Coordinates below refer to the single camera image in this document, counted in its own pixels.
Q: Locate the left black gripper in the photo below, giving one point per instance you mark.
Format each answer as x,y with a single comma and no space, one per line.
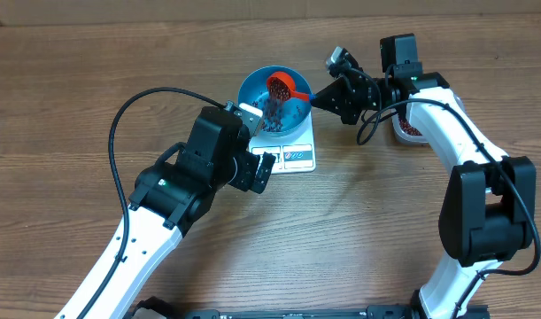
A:
245,181

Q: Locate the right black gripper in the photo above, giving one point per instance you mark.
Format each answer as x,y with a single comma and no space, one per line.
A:
336,98

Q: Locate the red beans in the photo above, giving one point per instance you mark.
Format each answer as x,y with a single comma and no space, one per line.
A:
279,116

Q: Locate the red measuring scoop blue handle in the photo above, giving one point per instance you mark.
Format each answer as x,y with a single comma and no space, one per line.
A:
281,86

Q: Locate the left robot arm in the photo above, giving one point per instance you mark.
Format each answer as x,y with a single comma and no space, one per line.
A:
168,198

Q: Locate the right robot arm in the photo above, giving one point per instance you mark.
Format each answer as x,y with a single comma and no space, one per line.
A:
488,211

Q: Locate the white digital kitchen scale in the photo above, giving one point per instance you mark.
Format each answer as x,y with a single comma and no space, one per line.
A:
295,152

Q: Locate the blue metal bowl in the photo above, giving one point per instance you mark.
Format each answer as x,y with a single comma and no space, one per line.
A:
255,82

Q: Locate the clear plastic bean container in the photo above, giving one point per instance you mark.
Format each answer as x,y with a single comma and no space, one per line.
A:
404,131

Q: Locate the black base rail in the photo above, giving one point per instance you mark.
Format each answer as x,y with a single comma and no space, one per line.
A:
154,308

